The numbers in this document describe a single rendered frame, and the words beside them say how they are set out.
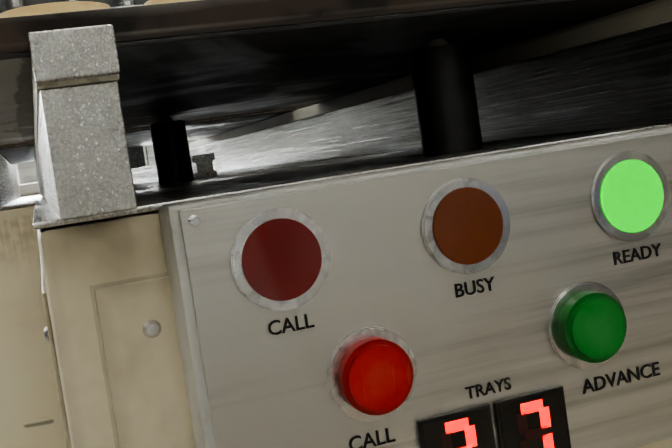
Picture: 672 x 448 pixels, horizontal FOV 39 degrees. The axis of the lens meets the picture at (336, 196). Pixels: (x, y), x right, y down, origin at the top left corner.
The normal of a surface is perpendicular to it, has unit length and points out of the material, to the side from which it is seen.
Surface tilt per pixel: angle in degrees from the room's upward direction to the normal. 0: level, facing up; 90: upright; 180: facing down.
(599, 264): 90
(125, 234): 90
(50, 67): 90
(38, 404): 90
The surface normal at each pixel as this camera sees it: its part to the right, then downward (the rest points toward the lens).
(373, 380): 0.30, 0.00
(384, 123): -0.94, 0.15
